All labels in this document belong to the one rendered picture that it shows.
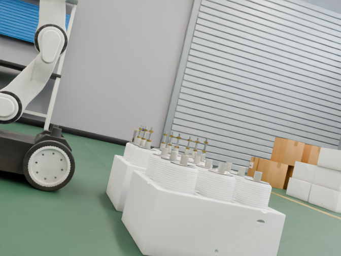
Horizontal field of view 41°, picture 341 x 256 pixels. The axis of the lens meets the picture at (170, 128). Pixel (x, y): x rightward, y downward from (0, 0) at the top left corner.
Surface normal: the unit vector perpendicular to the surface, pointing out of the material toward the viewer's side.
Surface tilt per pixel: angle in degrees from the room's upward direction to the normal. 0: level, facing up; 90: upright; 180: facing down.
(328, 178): 90
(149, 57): 90
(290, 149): 90
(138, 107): 90
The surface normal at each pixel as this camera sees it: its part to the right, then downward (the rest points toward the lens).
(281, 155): -0.93, -0.22
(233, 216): 0.25, 0.04
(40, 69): 0.15, 0.46
